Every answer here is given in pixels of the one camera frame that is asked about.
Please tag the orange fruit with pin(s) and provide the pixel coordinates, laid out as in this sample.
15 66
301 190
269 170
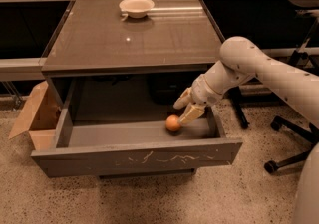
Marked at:
172 124

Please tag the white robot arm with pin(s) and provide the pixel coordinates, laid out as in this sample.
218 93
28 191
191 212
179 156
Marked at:
239 61

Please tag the black box behind cabinet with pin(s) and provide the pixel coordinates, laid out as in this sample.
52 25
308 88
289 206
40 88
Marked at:
165 88

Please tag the grey drawer cabinet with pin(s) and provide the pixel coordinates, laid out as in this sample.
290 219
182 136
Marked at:
98 41

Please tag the white ceramic bowl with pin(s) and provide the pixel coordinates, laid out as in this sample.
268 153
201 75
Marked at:
136 8

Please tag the open grey top drawer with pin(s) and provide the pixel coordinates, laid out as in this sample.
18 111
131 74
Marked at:
115 128

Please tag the black table stand leg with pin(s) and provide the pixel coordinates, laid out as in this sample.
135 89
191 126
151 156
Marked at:
235 96

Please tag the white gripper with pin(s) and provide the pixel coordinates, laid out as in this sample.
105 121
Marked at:
200 92

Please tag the black office chair base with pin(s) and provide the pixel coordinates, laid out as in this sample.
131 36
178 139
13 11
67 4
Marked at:
300 142

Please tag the brown cardboard box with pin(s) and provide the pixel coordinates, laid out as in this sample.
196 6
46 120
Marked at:
38 117

